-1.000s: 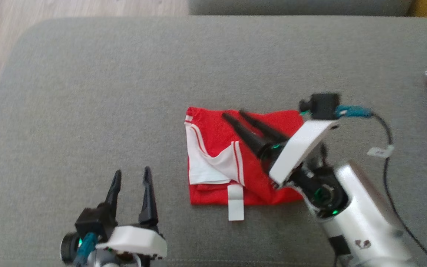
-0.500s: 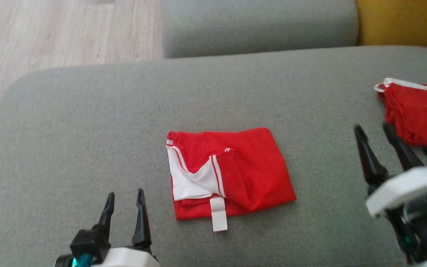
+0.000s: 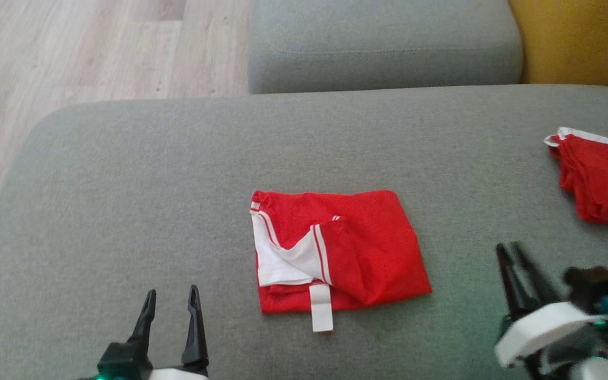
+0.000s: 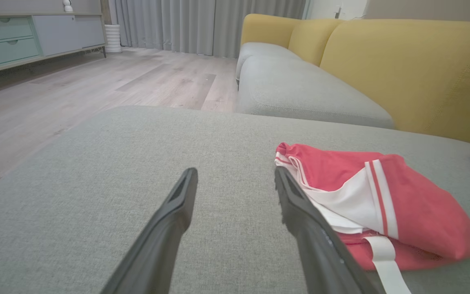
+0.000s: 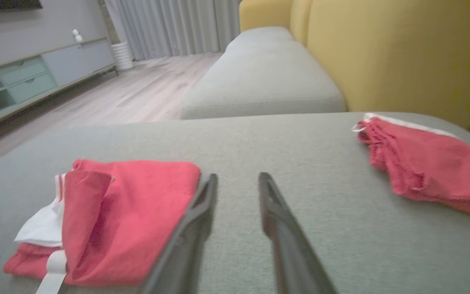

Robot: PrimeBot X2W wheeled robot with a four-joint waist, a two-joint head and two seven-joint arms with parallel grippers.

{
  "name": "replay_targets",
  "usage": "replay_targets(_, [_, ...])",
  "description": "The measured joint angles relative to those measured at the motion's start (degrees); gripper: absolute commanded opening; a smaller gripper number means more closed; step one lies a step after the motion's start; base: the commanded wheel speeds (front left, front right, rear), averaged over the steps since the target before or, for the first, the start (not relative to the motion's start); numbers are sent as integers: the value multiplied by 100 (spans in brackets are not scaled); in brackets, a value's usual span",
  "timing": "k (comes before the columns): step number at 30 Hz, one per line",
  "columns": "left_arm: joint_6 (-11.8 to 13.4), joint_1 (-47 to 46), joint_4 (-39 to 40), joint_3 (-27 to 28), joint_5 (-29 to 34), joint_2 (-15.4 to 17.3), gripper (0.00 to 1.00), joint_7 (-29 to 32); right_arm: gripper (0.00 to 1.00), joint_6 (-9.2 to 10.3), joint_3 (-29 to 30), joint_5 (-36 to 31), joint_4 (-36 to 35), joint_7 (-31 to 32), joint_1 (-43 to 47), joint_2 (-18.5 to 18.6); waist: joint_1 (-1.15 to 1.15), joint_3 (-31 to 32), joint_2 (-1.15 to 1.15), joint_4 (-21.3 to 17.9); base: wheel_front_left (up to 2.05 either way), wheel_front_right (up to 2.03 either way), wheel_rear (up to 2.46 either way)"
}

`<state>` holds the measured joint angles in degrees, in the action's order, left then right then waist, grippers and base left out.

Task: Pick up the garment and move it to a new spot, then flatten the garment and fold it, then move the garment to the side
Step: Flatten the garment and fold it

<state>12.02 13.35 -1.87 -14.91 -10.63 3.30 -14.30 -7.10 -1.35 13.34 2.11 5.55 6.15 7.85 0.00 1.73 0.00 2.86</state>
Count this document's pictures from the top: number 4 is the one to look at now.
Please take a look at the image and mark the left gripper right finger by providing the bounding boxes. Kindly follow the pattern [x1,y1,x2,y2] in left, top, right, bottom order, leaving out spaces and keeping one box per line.
[274,167,387,294]

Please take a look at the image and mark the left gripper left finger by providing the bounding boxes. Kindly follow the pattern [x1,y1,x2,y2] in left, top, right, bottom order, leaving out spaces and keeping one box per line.
[100,167,199,294]

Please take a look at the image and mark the red basketball jersey white sleeves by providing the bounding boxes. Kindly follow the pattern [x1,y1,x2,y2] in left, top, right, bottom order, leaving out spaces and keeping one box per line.
[275,142,470,294]

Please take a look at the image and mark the grey and yellow sofa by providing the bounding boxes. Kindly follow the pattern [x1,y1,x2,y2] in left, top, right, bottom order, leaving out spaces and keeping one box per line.
[0,105,470,294]

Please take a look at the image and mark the grey sofa seat cushion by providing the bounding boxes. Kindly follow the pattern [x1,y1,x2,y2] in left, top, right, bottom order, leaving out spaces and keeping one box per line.
[235,42,303,82]
[235,54,395,129]

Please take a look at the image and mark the yellow sofa backrest cushion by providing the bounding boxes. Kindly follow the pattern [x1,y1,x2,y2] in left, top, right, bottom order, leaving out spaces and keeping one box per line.
[319,18,470,144]
[240,13,302,50]
[287,18,345,67]

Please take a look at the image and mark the white ribbed floor bin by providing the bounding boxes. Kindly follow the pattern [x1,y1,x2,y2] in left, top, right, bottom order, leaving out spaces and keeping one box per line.
[104,24,123,54]

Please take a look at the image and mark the grey curtain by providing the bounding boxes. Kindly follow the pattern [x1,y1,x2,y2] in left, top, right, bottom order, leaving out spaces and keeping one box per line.
[109,0,308,58]

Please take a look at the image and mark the grey mint TV cabinet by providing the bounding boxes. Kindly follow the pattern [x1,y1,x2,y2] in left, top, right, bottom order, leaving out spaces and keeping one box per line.
[0,12,108,79]

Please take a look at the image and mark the mint cabinet drawer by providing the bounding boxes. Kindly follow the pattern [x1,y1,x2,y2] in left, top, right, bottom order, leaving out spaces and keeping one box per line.
[0,38,40,65]
[0,17,34,42]

